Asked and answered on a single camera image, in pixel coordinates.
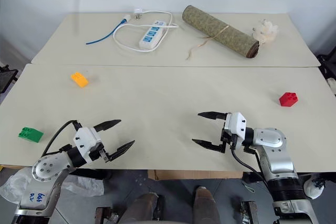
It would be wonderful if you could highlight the white power strip with cord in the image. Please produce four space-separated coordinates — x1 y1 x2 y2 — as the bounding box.
113 10 180 52

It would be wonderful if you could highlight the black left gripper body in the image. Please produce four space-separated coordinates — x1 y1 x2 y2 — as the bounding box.
87 142 111 163

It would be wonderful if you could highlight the white ball with black scribble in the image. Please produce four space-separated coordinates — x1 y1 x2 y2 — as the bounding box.
302 173 326 200

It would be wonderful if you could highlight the clear plastic bag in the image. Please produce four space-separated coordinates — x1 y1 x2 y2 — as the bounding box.
0 167 105 205

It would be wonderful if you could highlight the black equipment frame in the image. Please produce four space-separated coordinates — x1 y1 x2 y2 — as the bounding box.
0 64 19 94

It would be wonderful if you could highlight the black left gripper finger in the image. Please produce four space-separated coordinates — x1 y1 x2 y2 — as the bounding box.
105 140 136 163
93 119 122 133

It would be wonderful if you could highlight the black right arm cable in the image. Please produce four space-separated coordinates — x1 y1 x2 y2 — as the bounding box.
230 144 264 174

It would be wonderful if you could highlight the white fluffy bundle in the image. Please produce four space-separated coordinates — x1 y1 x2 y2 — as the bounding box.
251 18 279 45

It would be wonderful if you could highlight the tan string tie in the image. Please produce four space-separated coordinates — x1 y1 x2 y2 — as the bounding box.
184 24 232 61

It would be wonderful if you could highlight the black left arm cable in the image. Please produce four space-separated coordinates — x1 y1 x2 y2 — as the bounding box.
41 120 81 157

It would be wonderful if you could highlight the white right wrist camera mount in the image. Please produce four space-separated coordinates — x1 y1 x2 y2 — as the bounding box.
225 112 249 144

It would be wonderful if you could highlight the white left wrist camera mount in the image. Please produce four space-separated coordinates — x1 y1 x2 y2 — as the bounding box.
73 126 102 161

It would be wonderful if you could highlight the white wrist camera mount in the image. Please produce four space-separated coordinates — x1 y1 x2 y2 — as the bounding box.
73 126 102 161
225 112 249 144

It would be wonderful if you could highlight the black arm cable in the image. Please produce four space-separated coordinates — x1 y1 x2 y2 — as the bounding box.
230 144 264 174
41 120 81 157

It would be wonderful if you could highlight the dark rounded shape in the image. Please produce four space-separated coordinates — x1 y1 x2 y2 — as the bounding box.
122 192 164 224
193 185 221 224

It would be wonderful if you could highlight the rolled olive green mat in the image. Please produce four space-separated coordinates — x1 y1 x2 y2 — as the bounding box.
181 5 260 59

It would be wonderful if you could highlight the blue cable with white connector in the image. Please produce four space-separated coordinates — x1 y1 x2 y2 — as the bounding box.
85 14 131 45

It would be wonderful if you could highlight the green toy brick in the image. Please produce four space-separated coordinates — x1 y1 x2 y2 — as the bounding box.
17 126 44 144

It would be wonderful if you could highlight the orange toy brick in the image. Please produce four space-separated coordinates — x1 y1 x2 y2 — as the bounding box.
70 71 90 89

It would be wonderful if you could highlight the white power plug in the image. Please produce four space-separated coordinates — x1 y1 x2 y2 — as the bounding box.
132 7 144 20

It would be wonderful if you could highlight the rusty metal bracket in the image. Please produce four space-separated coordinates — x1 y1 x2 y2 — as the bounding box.
94 206 119 224
240 201 260 224

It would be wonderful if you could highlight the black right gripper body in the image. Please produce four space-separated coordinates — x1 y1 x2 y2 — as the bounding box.
220 126 238 154

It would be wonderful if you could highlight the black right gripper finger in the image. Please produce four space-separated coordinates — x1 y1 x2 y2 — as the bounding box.
197 111 230 121
191 138 226 154

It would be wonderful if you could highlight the black equipment with cables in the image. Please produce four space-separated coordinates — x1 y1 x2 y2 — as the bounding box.
316 54 336 97

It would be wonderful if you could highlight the red toy brick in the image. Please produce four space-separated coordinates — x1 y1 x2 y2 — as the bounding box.
278 91 300 108

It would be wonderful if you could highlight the brown cardboard piece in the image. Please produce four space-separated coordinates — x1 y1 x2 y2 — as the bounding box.
147 169 244 181

